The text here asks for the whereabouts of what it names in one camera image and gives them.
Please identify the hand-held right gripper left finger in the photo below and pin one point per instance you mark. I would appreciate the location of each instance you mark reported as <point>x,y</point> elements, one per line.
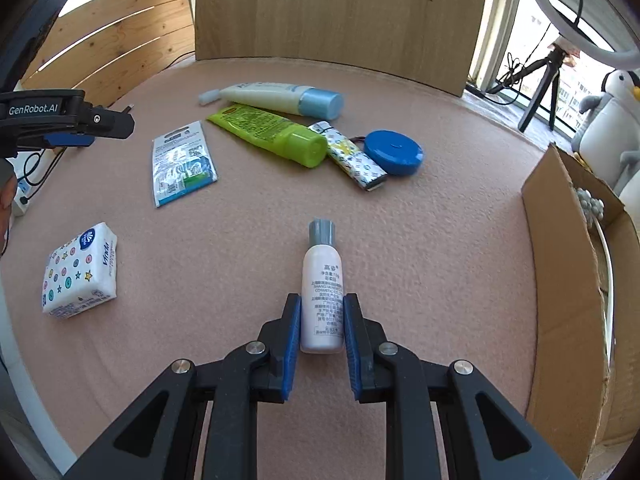
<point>290,347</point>

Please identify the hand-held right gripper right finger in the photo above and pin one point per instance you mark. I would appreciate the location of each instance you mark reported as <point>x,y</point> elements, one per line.
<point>352,347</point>

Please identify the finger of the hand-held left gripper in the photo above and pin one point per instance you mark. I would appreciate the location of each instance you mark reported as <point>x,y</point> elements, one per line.
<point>70,139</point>
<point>110,122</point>

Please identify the white bottle with grey cap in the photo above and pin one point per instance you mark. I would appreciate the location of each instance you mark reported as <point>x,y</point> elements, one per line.
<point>322,280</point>

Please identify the green hand cream tube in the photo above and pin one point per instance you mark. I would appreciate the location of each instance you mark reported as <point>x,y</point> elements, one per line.
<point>270,132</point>

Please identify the cardboard box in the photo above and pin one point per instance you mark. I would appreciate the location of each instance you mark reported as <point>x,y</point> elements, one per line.
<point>560,285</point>

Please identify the white power strip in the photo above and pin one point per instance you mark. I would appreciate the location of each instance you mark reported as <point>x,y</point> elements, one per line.
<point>21,200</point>

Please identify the wooden slat panel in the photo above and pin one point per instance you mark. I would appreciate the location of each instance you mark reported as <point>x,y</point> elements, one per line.
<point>115,40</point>

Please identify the floss pick packet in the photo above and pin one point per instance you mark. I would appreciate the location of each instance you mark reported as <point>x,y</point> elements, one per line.
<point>182,165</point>

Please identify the small clear plastic cap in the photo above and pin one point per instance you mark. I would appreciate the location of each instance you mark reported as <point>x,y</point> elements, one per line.
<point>209,97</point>

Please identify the printed tissue pack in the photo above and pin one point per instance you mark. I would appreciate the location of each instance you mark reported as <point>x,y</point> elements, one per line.
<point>80,272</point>

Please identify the white tube with blue cap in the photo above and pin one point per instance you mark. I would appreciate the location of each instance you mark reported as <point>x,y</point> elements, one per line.
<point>270,97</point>

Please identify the patterned lighter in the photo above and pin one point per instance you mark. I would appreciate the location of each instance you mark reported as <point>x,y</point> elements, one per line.
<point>350,157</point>

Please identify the blue round tape measure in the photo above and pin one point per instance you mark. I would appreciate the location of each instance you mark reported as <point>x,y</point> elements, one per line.
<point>393,152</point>

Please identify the light wooden board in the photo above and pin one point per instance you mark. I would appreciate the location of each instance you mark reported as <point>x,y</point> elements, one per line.
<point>340,20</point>

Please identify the white massager with grey balls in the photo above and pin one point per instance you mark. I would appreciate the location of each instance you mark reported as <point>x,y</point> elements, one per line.
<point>591,205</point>

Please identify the black tripod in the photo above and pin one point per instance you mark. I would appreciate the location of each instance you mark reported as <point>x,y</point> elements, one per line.
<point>542,72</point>

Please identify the large penguin plush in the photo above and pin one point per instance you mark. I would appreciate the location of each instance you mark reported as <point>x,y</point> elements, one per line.
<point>607,115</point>

